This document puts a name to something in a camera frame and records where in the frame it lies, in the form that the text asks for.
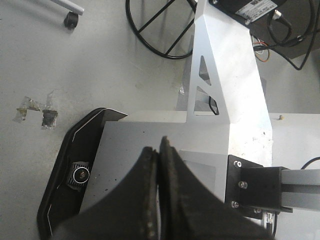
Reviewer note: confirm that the black round wire stool base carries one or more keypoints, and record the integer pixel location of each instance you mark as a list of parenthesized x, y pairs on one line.
[(163, 26)]

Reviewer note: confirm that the aluminium extrusion with black bracket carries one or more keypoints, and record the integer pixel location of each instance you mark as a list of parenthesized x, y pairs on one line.
[(253, 189)]

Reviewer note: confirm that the black webcam on base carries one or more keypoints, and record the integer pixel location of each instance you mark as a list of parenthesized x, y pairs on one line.
[(64, 193)]

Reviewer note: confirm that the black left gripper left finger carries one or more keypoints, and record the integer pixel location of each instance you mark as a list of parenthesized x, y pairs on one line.
[(128, 212)]

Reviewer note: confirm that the black electronics control box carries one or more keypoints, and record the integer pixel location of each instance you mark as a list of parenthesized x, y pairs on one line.
[(291, 27)]

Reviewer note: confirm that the white metal robot stand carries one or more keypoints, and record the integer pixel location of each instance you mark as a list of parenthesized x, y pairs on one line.
[(226, 114)]

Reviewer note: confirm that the clear tape scrap with residue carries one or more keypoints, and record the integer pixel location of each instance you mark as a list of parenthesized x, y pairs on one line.
[(49, 114)]

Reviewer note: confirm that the black caster wheel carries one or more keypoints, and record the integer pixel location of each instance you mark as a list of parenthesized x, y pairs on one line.
[(71, 20)]

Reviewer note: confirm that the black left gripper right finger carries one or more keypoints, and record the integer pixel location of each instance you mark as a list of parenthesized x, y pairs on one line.
[(189, 211)]

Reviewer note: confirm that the grey chair leg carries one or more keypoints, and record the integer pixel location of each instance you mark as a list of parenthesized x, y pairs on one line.
[(69, 5)]

